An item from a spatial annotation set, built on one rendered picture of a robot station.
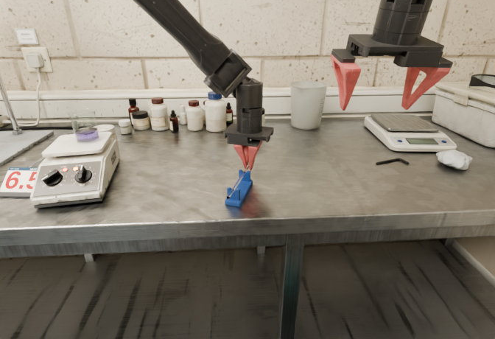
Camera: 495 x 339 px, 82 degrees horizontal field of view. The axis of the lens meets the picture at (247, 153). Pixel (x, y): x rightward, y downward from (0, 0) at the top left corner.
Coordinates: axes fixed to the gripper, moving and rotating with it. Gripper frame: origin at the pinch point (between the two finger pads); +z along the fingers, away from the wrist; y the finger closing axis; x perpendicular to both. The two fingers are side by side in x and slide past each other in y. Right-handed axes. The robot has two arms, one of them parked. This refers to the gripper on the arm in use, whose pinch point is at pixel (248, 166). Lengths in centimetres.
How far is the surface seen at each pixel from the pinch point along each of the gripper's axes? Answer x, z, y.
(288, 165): -8.7, 2.8, -8.3
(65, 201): 21.8, 2.0, 32.2
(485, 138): -37, 0, -63
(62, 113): -22, -1, 78
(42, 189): 22.6, -0.7, 36.2
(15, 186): 20, 2, 47
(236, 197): 12.1, 1.3, -0.7
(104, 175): 15.2, -1.3, 27.7
